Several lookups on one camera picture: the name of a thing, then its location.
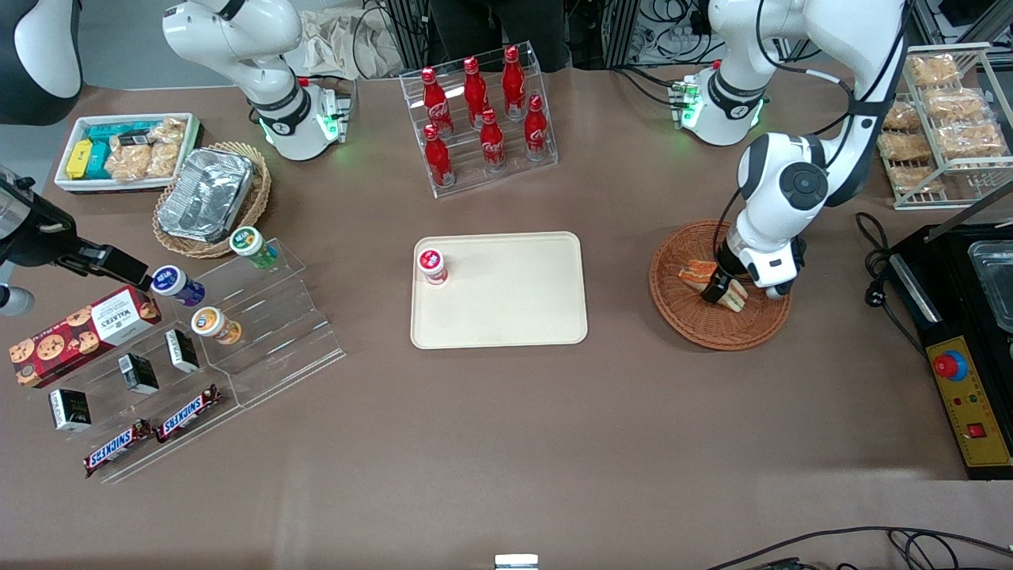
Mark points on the clear acrylic stepped display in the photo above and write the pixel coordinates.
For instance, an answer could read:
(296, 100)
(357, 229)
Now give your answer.
(206, 427)
(293, 332)

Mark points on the teal snack box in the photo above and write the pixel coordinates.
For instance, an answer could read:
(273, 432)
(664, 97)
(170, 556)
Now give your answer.
(111, 131)
(99, 162)

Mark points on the small black box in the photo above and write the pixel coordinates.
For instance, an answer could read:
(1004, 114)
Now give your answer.
(182, 351)
(138, 374)
(71, 410)

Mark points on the person in dark clothes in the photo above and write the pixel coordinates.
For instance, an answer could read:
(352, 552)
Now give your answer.
(498, 32)

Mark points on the aluminium foil container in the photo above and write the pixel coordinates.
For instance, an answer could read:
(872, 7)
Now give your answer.
(206, 196)

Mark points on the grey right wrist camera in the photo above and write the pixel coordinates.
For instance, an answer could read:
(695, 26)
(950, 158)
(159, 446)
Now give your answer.
(14, 301)

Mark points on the small white device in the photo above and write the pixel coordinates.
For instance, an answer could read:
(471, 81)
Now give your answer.
(516, 561)

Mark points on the red emergency stop button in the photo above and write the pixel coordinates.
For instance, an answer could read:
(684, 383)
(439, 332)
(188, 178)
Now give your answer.
(950, 365)

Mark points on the bagged fried snack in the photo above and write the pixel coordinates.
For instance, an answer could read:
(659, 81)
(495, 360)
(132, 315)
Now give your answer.
(932, 70)
(902, 116)
(972, 138)
(918, 179)
(906, 146)
(954, 103)

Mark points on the snickers bar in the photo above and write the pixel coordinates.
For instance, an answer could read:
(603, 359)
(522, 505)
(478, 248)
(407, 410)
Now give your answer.
(115, 449)
(188, 413)

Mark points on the orange lid cup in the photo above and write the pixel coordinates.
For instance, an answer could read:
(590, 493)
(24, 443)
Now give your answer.
(214, 324)

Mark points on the triangular sandwich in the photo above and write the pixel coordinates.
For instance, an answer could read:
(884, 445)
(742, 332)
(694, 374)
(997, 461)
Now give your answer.
(692, 273)

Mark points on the large brown wicker basket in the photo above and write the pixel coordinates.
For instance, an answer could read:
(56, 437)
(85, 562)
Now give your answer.
(712, 328)

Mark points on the yellow snack box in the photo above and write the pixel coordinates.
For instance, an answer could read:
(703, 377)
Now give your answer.
(79, 158)

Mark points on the white plastic bin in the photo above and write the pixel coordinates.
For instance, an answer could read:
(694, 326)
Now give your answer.
(71, 186)

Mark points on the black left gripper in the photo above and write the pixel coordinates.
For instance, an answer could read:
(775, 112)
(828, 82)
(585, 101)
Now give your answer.
(726, 267)

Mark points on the red lid cup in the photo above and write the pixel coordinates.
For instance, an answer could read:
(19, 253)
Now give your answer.
(431, 264)

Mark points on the clear cracker pack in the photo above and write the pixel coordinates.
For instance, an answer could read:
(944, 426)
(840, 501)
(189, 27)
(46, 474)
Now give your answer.
(166, 150)
(127, 162)

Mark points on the steel pan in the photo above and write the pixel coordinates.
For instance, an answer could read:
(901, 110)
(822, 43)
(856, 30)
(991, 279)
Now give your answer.
(995, 277)

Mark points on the clear acrylic bottle rack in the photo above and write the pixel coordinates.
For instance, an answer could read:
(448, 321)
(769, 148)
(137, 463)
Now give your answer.
(546, 170)

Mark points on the red cookie box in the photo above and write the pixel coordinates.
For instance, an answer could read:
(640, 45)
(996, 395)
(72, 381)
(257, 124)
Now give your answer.
(79, 336)

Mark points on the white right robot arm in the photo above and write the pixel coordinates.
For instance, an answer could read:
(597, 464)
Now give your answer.
(269, 79)

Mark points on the cream plastic tray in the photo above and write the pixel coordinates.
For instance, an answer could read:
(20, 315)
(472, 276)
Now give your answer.
(506, 301)

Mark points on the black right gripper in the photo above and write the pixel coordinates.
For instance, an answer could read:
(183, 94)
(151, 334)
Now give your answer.
(41, 240)

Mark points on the purple lid cup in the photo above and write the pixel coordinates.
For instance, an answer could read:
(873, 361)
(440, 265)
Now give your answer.
(176, 285)

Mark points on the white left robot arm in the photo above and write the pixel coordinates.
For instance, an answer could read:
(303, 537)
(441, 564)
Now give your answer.
(791, 182)

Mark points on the red cola bottle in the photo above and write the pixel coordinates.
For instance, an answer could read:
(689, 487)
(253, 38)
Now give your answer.
(475, 91)
(438, 158)
(492, 142)
(536, 131)
(435, 99)
(514, 79)

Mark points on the small tan wicker basket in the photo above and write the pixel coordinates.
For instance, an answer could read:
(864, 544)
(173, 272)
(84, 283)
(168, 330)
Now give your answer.
(261, 198)

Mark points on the green lid cup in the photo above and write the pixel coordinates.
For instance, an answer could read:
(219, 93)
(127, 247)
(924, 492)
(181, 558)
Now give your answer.
(252, 245)

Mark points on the aluminium profile bar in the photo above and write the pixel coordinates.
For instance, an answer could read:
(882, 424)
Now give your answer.
(973, 212)

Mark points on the black control box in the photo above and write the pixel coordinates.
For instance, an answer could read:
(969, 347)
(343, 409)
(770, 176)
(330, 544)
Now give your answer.
(942, 317)

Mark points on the beige cloth bag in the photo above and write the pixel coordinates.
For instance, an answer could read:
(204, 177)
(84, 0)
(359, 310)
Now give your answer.
(340, 43)

